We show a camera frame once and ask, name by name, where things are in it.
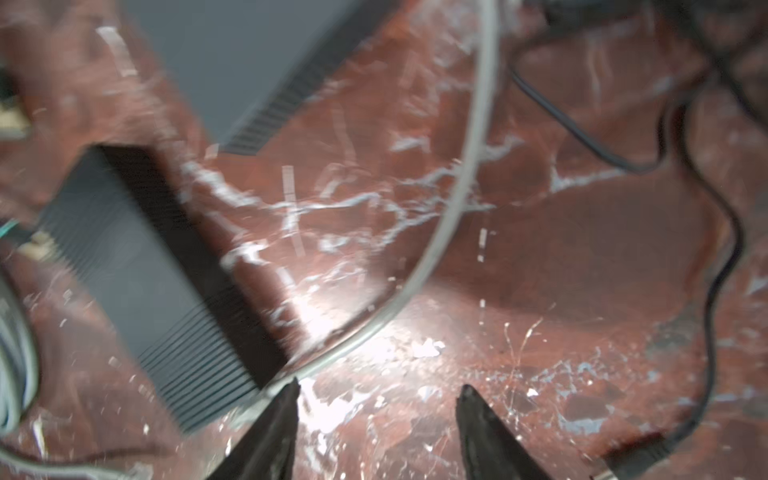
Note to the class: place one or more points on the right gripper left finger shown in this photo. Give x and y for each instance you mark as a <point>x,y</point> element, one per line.
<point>267,450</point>

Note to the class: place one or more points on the black power adapter with cable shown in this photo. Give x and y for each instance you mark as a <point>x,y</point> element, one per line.
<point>596,282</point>

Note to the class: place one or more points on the dark grey flat box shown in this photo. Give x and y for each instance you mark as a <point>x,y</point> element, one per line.
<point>246,67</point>

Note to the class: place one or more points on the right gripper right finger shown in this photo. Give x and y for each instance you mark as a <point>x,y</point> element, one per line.
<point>489,450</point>

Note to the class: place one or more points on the black network switch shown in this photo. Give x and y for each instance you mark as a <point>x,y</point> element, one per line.
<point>119,227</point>

